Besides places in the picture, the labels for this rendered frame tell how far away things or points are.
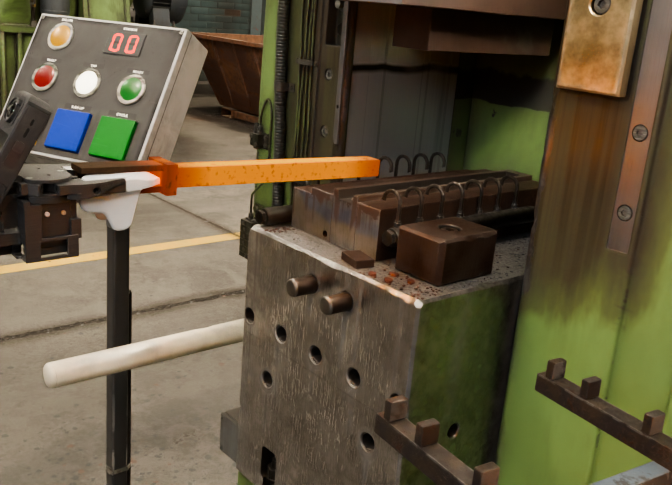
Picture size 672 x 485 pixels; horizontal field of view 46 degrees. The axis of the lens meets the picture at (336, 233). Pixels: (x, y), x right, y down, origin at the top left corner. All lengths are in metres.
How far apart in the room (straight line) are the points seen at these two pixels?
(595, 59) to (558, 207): 0.20
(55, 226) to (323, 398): 0.53
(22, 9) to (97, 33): 4.35
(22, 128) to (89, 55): 0.78
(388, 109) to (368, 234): 0.38
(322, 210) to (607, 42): 0.47
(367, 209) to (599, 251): 0.32
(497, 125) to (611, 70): 0.58
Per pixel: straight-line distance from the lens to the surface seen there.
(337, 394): 1.16
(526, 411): 1.19
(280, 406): 1.28
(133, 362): 1.48
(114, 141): 1.42
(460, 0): 1.16
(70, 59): 1.57
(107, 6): 6.17
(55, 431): 2.51
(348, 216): 1.16
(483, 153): 1.60
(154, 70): 1.45
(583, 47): 1.04
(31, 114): 0.79
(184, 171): 0.88
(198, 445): 2.41
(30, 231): 0.81
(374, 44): 1.41
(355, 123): 1.40
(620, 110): 1.04
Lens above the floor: 1.26
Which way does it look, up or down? 16 degrees down
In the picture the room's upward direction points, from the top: 5 degrees clockwise
